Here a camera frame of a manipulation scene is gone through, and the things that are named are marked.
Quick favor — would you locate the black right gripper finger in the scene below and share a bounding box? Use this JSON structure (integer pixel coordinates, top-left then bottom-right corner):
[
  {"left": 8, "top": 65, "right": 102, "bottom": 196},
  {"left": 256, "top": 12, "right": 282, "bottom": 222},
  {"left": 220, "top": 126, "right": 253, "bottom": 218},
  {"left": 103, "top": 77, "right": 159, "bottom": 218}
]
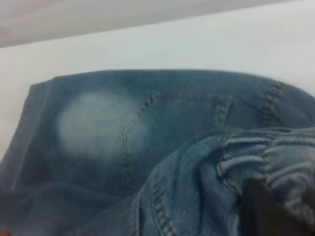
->
[{"left": 242, "top": 178, "right": 306, "bottom": 236}]

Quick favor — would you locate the blue denim shorts basketball print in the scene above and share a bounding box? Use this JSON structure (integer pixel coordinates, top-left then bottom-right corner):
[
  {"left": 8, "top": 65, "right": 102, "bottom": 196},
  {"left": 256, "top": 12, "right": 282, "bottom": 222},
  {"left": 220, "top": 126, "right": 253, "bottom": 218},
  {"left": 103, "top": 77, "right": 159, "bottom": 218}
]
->
[{"left": 0, "top": 69, "right": 315, "bottom": 236}]

